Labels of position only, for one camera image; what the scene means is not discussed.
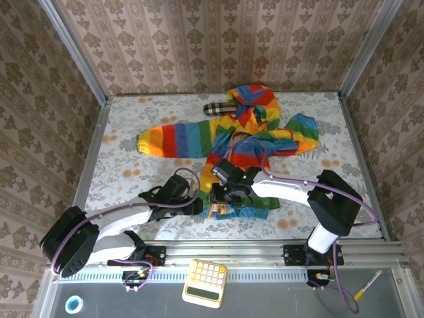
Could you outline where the rainbow striped jacket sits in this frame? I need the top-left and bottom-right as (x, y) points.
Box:
(136, 83), (320, 221)

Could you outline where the yellow calculator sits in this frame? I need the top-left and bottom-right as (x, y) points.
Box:
(181, 258), (228, 309)

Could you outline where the beige plaid slipper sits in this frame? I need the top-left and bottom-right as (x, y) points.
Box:
(203, 101), (238, 117)

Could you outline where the black left connector box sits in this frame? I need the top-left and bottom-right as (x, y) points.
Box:
(121, 270), (150, 288)

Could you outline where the black connector box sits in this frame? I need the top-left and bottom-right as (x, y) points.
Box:
(121, 270), (150, 288)
(306, 270), (336, 288)

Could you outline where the black right connector box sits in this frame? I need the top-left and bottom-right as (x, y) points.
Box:
(306, 270), (336, 288)

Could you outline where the blue tape roll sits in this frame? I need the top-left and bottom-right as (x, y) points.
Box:
(64, 295), (83, 314)

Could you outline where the yellow and white pen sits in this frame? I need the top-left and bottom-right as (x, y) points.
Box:
(353, 270), (383, 301)

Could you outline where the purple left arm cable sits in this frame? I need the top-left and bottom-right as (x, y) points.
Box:
(49, 167), (201, 278)

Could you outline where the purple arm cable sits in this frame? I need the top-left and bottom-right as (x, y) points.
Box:
(49, 167), (201, 278)
(223, 137), (380, 229)

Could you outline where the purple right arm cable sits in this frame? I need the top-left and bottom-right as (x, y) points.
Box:
(223, 137), (380, 229)

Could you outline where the aluminium mounting rail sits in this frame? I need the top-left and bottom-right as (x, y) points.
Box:
(99, 240), (407, 268)

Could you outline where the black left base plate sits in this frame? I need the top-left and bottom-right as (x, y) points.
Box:
(107, 244), (166, 268)

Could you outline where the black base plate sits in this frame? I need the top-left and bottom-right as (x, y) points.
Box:
(107, 244), (166, 268)
(283, 244), (345, 267)

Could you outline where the grey slotted cable duct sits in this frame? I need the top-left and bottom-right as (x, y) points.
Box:
(56, 266), (311, 284)

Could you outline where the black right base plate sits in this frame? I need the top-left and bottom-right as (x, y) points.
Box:
(283, 244), (345, 267)

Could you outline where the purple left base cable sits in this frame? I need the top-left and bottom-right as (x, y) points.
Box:
(109, 259), (154, 293)

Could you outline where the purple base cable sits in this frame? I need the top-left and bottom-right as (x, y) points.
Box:
(109, 259), (154, 293)
(313, 243), (360, 314)

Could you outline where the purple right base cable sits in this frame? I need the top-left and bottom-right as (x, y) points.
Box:
(313, 243), (360, 314)

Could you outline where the aluminium frame post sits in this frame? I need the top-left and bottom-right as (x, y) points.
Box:
(38, 0), (109, 106)
(338, 0), (396, 97)

